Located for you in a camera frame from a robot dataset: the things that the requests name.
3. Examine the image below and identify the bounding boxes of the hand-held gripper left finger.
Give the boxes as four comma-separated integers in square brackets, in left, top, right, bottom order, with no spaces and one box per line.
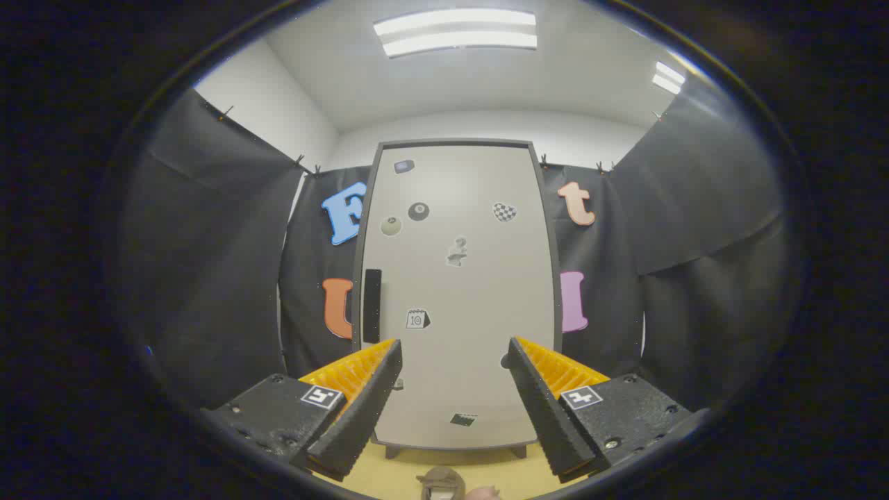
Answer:
[201,338,404,482]

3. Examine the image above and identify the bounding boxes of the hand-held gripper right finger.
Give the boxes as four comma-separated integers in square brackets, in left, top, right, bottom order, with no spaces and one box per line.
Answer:
[506,337,697,485]

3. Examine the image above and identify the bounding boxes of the brown fuzzy slipper shoe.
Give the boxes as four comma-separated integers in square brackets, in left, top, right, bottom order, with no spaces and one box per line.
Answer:
[415,467,466,500]

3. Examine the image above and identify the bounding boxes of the grey shoe cabinet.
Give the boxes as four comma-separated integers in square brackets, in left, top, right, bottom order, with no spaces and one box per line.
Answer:
[351,139,565,460]

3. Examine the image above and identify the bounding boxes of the black door handle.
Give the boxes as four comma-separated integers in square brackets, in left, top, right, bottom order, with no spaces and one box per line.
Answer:
[363,269,383,344]

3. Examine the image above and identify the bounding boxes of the white shoe cabinet door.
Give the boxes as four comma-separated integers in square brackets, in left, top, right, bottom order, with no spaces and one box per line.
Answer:
[360,144,557,449]

